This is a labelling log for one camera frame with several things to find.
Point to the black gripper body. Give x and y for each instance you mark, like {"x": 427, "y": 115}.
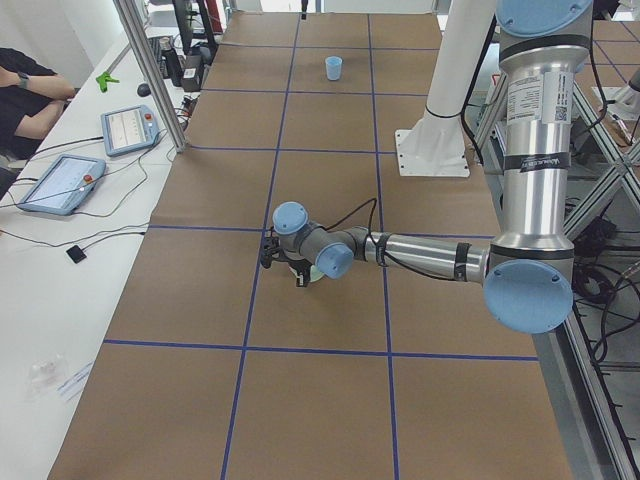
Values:
{"x": 298, "y": 270}

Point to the mint green bowl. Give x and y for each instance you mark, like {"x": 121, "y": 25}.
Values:
{"x": 316, "y": 275}

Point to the light blue plastic cup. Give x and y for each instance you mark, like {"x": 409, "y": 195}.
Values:
{"x": 333, "y": 67}

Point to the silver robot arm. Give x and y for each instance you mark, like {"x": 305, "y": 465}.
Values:
{"x": 526, "y": 270}

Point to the black water bottle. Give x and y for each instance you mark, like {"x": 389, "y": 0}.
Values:
{"x": 173, "y": 66}

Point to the brown paper table cover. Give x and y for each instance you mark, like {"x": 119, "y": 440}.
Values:
{"x": 215, "y": 368}

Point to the black box on desk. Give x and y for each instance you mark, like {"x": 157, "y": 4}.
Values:
{"x": 196, "y": 67}

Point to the black computer mouse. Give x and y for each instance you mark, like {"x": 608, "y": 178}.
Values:
{"x": 143, "y": 90}

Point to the green clamp tool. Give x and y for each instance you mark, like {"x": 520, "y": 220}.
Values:
{"x": 104, "y": 80}

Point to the far teach pendant tablet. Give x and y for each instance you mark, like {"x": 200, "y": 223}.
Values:
{"x": 128, "y": 130}

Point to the teach pendant tablet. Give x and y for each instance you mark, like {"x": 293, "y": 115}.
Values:
{"x": 128, "y": 130}
{"x": 64, "y": 185}

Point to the small black square pad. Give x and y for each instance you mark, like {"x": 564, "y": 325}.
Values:
{"x": 76, "y": 254}

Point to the near teach pendant tablet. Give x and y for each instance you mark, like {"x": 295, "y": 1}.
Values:
{"x": 64, "y": 185}

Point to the clear plastic bag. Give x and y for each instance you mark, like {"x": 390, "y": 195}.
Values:
{"x": 44, "y": 376}

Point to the seated person black shirt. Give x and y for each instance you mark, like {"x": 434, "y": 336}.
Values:
{"x": 33, "y": 99}

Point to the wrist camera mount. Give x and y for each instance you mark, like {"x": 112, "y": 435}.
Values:
{"x": 270, "y": 250}

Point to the aluminium frame post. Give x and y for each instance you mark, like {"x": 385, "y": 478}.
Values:
{"x": 136, "y": 35}

